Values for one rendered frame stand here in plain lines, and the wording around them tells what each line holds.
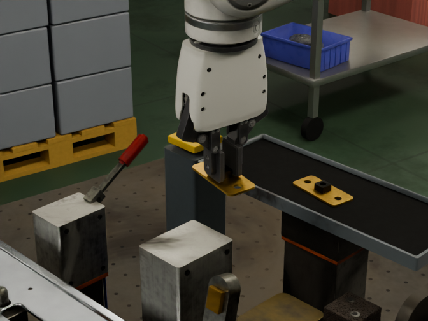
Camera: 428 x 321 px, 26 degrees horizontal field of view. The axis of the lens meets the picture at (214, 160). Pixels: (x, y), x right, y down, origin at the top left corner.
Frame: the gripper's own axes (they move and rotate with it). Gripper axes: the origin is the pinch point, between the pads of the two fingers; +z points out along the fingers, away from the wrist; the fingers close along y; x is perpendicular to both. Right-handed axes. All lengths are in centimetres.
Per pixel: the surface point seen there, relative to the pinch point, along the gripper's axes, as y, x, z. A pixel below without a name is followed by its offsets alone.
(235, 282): 0.1, 2.7, 16.1
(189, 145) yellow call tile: -10.7, -24.4, 12.0
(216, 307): 2.9, 2.8, 18.6
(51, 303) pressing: 15.4, -19.5, 26.8
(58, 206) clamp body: 6.6, -34.7, 21.8
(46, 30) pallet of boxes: -85, -249, 81
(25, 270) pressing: 14.9, -29.4, 27.2
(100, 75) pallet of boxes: -108, -248, 105
